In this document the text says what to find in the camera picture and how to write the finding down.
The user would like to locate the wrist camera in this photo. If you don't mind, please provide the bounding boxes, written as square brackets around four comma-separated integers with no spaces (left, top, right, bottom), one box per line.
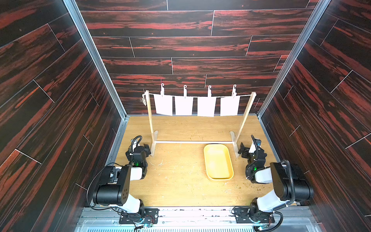
[250,138,261,150]
[129,138,142,150]

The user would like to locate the left corrugated cable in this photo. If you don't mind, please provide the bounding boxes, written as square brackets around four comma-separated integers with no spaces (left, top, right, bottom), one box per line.
[130,135,143,153]

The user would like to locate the yellow plastic tray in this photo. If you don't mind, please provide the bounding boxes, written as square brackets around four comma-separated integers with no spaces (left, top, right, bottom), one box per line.
[203,144,234,182]

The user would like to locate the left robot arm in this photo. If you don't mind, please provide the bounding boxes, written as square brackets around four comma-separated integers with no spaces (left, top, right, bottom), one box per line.
[87,144,151,218]

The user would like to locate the white postcard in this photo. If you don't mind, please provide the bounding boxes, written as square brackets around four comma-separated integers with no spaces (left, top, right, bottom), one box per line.
[220,96,240,117]
[153,94,173,116]
[174,96,193,116]
[197,97,216,117]

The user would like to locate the wooden drying rack frame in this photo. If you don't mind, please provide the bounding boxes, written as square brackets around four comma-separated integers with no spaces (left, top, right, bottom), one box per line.
[142,90,257,157]

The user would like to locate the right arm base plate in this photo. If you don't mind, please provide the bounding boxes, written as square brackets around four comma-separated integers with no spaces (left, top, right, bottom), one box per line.
[231,206,275,224]

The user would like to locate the string on rack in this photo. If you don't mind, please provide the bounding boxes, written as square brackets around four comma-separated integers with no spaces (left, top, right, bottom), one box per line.
[142,93,256,99]

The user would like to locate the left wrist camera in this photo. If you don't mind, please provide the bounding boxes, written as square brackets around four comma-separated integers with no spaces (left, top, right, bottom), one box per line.
[129,138,142,150]

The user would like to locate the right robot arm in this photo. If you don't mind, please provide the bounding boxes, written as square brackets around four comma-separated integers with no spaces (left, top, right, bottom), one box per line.
[235,144,314,223]

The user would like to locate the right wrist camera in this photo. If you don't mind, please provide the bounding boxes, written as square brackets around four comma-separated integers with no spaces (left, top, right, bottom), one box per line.
[250,138,261,150]

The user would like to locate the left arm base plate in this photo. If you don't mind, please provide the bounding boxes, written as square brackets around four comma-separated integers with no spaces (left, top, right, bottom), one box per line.
[119,207,159,225]

